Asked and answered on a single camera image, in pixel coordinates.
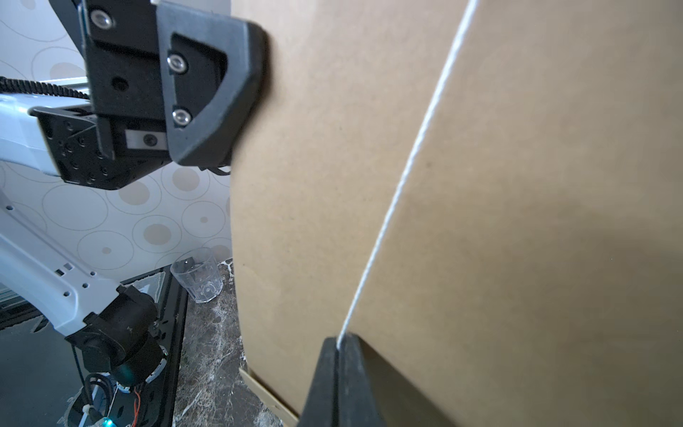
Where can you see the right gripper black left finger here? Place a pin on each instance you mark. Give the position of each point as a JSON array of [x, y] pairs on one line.
[[321, 406]]

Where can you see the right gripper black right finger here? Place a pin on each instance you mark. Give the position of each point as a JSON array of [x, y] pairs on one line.
[[357, 404]]

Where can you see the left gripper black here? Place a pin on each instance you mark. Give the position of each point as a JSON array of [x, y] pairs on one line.
[[212, 72]]

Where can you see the brown file envelope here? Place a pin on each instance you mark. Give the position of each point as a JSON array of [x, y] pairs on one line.
[[269, 399], [488, 193]]

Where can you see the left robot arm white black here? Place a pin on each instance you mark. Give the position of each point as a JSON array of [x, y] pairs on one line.
[[135, 167]]

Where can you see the clear plastic cup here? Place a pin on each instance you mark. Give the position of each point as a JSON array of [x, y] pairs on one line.
[[198, 273]]

